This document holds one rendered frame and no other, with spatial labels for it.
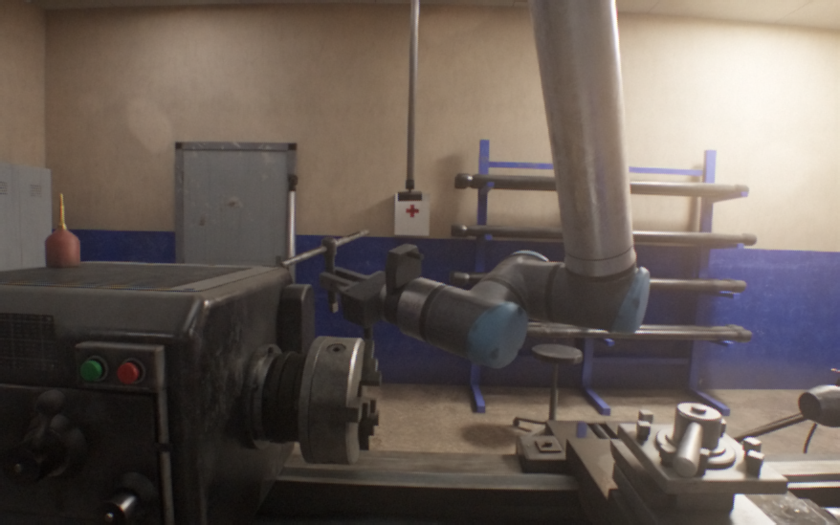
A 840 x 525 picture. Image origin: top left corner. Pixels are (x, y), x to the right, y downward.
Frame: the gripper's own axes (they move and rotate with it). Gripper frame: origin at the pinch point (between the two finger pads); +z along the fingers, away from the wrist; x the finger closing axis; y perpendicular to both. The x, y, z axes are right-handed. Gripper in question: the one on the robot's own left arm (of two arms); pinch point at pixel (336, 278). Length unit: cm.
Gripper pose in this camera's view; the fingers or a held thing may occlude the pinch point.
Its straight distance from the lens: 77.1
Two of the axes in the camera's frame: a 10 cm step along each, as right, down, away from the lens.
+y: 0.2, 9.3, 3.8
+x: 6.0, -3.1, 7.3
